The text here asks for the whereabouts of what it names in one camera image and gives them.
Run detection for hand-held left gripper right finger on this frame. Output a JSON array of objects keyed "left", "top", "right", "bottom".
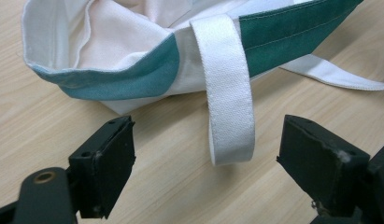
[{"left": 276, "top": 114, "right": 372, "bottom": 218}]

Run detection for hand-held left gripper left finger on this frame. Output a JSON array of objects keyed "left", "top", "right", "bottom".
[{"left": 67, "top": 115, "right": 137, "bottom": 219}]

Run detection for white tote bag coloured shapes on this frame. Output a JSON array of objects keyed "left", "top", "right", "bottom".
[{"left": 21, "top": 0, "right": 384, "bottom": 167}]

